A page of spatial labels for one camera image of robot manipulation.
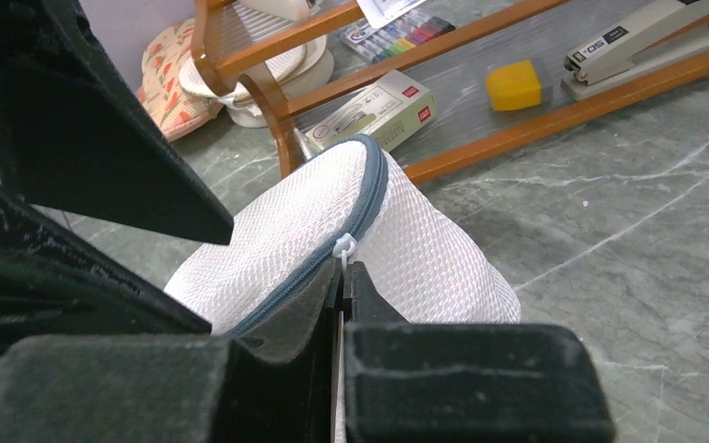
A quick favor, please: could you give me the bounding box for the floral orange bra wash bag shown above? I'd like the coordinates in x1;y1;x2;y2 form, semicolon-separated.
137;18;222;141

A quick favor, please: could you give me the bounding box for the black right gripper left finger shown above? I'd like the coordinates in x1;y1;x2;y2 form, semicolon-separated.
0;260;338;442

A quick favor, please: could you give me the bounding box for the grey long stapler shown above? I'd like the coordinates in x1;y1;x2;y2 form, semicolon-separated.
561;0;709;102

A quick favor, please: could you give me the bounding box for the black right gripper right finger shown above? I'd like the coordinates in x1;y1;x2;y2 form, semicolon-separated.
342;262;617;442

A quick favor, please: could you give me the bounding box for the orange wooden desk shelf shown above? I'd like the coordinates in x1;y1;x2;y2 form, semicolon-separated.
192;1;709;183

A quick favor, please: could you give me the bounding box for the yellow eraser block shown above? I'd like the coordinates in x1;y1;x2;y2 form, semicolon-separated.
485;60;543;112

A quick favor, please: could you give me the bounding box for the marker pen set pack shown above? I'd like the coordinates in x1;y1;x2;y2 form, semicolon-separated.
338;8;456;64

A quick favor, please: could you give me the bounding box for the white stapler box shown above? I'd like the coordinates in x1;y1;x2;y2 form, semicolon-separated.
305;70;437;152

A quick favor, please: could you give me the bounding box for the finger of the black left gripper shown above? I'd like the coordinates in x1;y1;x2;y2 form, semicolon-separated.
0;188;211;356
0;1;234;245

